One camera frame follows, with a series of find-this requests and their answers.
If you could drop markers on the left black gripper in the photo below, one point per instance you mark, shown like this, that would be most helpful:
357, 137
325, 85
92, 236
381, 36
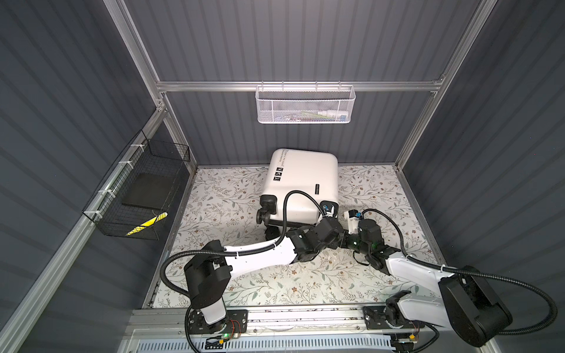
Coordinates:
335, 243

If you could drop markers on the black hard-shell suitcase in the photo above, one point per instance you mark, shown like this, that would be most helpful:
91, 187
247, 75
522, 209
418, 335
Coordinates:
315, 173

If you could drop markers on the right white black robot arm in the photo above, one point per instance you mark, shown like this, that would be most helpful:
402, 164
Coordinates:
465, 304

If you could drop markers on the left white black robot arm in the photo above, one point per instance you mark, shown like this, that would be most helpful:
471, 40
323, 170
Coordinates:
207, 275

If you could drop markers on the floral table cloth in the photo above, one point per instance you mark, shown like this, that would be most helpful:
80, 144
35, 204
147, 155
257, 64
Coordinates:
222, 206

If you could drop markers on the white perforated vent panel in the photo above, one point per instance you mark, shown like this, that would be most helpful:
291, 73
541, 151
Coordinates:
298, 343

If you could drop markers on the yellow black striped item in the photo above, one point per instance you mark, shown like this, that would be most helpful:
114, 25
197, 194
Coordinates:
148, 223

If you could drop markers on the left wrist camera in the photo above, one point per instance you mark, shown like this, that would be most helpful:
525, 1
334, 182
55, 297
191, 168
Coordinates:
329, 209

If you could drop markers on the white wire mesh basket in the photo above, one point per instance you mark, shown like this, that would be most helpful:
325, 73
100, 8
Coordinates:
304, 105

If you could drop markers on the black wire mesh basket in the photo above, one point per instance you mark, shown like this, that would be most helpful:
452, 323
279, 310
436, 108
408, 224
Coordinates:
148, 180

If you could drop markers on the aluminium mounting rail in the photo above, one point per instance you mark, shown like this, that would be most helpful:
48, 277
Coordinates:
259, 320

